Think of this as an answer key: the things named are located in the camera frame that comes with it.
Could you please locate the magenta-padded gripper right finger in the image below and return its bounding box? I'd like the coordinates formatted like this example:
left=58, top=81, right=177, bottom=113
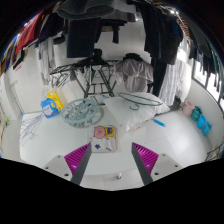
left=130, top=142, right=183, bottom=186

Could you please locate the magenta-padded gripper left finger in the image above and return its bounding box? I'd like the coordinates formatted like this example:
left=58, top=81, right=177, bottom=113
left=42, top=143, right=93, bottom=186

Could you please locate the cartoon print towel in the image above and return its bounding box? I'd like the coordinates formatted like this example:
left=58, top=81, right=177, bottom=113
left=87, top=124, right=119, bottom=154

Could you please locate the white pillow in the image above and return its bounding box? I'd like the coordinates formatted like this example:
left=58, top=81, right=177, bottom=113
left=102, top=91, right=171, bottom=132

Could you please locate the pale green round peg hanger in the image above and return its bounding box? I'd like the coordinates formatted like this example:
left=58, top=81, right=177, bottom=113
left=61, top=97, right=103, bottom=128

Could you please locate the pink plastic bucket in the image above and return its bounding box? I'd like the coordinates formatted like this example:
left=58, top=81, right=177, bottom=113
left=181, top=99, right=196, bottom=118

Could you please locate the blue plastic bucket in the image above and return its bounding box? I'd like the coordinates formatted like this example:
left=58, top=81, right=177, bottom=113
left=196, top=114, right=208, bottom=130
left=202, top=121, right=213, bottom=137

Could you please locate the teal plastic bucket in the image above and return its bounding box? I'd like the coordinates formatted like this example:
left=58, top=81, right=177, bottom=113
left=190, top=105, right=203, bottom=122

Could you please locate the black folding drying rack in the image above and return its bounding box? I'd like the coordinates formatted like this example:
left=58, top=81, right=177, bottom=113
left=49, top=61, right=118, bottom=99

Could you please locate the grey garment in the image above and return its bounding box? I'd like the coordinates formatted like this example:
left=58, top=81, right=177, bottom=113
left=114, top=54, right=155, bottom=94

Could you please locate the row of hanging clothes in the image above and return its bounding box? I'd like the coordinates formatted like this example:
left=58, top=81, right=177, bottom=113
left=0, top=0, right=224, bottom=108

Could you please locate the green ring hanger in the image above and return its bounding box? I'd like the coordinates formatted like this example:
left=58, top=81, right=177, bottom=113
left=117, top=91, right=164, bottom=111

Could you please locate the pile of wire hangers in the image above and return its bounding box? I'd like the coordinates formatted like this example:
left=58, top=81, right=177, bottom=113
left=19, top=111, right=45, bottom=147

